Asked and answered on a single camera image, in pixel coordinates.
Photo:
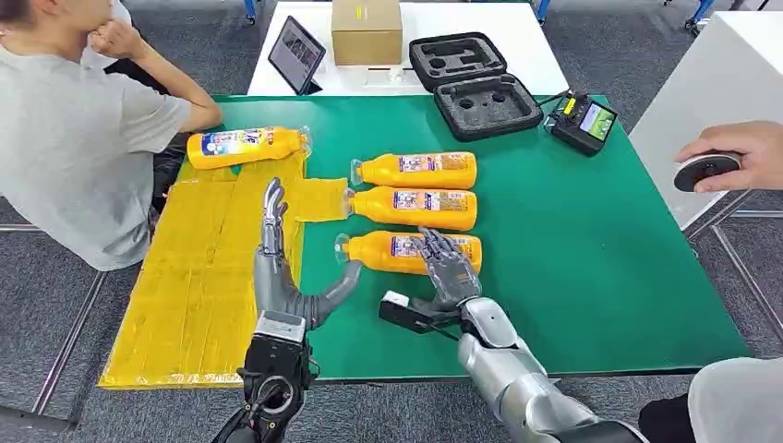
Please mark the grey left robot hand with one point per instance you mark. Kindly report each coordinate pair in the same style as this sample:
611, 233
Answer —
272, 281

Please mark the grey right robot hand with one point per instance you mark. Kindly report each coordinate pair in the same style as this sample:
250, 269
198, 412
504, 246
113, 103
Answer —
449, 275

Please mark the orange drink bottle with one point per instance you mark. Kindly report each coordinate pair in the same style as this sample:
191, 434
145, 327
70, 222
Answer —
382, 172
244, 150
379, 211
373, 254

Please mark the yellow plastic sheet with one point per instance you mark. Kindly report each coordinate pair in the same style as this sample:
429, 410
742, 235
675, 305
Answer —
183, 293

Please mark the green table mat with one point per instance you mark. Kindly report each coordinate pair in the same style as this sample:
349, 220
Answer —
581, 257

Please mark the person behind seated person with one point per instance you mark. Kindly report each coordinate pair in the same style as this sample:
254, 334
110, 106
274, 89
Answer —
165, 171

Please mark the open black foam case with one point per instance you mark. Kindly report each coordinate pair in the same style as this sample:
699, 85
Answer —
486, 110

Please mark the black remote controller with screen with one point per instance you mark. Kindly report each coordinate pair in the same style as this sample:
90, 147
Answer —
578, 128

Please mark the clear acrylic stand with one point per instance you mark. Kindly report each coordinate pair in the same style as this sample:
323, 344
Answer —
391, 76

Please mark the black tablet on stand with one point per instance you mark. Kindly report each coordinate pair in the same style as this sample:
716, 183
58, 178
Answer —
296, 55

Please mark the white table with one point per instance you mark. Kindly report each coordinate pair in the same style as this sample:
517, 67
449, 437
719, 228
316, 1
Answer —
520, 49

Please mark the brown cardboard box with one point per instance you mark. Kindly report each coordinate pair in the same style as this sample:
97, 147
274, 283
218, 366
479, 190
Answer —
367, 33

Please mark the round black and white device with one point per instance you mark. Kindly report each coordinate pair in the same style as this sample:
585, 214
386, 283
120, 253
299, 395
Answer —
703, 168

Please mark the standing person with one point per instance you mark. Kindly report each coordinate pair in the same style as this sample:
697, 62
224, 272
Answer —
734, 403

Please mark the white desk with metal legs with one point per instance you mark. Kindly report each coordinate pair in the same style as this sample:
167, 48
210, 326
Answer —
703, 92

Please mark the person's hand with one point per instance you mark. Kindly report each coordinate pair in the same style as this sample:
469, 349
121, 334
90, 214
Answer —
752, 143

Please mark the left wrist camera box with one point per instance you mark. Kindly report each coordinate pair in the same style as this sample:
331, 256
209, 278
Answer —
278, 333

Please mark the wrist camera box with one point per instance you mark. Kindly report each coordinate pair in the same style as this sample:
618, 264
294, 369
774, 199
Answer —
404, 315
278, 333

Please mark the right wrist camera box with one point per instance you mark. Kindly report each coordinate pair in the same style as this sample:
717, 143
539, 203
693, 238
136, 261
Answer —
404, 315

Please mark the blue metal frame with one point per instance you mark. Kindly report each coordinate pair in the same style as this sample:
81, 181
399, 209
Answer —
543, 9
250, 9

